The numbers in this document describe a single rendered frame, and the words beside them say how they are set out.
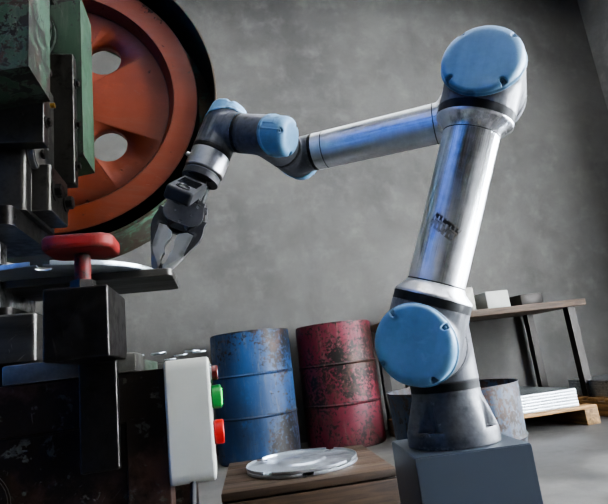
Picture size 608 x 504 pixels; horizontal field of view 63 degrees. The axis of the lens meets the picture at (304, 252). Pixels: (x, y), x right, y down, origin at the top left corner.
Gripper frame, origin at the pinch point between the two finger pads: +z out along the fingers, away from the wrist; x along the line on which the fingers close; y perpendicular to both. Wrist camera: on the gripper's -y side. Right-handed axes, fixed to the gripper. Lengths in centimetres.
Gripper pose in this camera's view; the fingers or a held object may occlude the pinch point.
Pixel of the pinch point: (160, 268)
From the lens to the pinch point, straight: 89.9
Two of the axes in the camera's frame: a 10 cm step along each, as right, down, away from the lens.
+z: -3.1, 9.1, -2.9
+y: -2.0, 2.4, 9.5
